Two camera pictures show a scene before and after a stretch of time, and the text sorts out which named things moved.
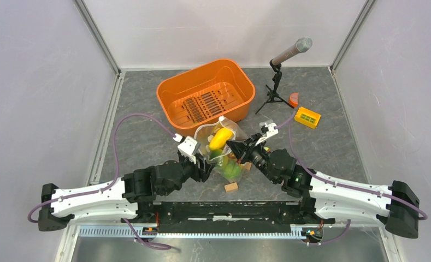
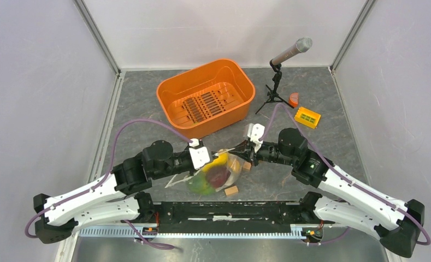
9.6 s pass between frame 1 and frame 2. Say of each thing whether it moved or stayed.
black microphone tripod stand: stayed
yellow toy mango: moved
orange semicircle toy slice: stayed
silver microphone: stayed
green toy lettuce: moved
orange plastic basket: stayed
